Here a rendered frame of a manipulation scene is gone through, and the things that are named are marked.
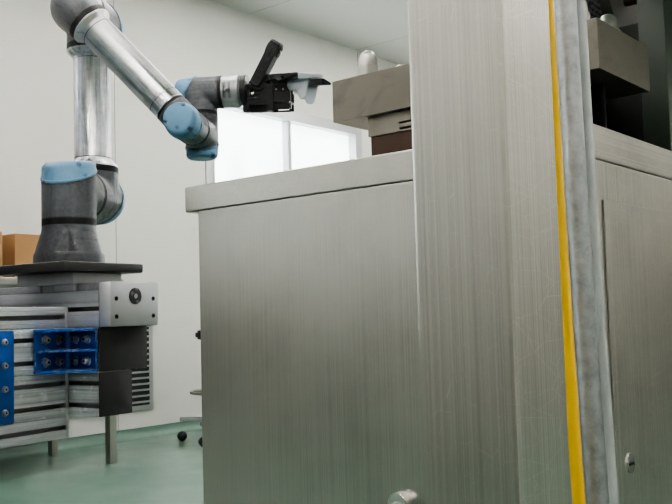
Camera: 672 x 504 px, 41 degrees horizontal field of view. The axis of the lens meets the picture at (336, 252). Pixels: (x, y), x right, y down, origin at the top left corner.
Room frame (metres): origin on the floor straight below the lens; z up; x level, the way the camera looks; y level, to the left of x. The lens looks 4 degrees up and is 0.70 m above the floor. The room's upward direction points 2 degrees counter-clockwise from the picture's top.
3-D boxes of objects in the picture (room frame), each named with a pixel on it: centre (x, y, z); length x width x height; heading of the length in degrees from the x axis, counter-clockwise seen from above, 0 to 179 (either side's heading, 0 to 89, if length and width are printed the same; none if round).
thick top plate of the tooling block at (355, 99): (1.20, -0.21, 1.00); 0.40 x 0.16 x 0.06; 50
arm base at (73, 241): (1.94, 0.58, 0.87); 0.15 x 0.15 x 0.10
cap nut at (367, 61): (1.27, -0.05, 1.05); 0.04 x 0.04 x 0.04
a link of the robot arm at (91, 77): (2.07, 0.57, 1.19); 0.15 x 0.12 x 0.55; 173
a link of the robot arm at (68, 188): (1.95, 0.58, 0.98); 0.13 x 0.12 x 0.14; 173
